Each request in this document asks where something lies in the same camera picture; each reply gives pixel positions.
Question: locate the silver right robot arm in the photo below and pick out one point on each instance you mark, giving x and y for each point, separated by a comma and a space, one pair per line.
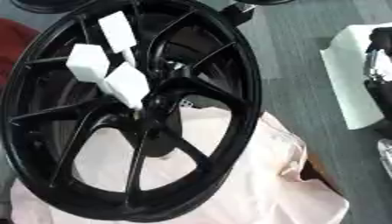
386, 157

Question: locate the black spoked wheel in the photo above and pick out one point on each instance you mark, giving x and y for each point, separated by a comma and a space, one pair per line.
240, 87

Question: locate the black round wheel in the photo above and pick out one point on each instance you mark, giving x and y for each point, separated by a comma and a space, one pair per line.
263, 1
46, 5

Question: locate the black support block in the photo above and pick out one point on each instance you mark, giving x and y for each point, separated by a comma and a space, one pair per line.
239, 13

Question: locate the white foam box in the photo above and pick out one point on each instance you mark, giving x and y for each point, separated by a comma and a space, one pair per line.
349, 81

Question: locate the red object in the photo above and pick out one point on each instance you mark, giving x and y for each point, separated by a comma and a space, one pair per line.
14, 43

